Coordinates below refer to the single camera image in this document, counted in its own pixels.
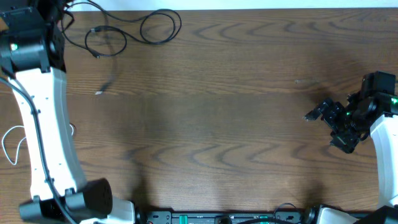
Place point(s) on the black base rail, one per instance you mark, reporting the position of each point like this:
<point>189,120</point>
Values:
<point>282,213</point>

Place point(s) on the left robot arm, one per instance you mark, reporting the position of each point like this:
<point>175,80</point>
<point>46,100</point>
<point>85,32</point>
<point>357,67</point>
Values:
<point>32,63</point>

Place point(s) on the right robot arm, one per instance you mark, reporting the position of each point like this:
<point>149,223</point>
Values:
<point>371,112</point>

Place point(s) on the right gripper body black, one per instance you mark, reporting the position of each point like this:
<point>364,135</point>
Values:
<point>344,130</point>

